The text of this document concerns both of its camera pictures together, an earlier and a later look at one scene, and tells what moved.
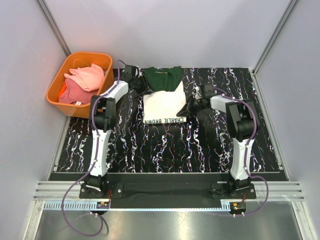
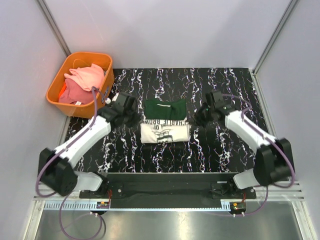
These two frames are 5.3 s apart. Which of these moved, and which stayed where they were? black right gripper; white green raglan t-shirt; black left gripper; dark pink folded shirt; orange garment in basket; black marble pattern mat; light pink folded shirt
Moved: black right gripper; black left gripper; white green raglan t-shirt
Stayed: light pink folded shirt; black marble pattern mat; dark pink folded shirt; orange garment in basket
